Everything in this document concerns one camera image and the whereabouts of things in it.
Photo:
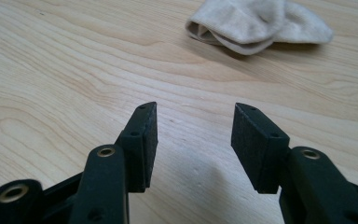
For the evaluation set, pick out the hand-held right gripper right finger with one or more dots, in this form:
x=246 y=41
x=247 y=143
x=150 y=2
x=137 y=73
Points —
x=261 y=149

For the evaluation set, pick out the beige sock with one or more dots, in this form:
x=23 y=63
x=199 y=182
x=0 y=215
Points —
x=254 y=25

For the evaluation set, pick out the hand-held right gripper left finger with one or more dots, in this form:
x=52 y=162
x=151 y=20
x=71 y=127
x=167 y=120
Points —
x=138 y=149

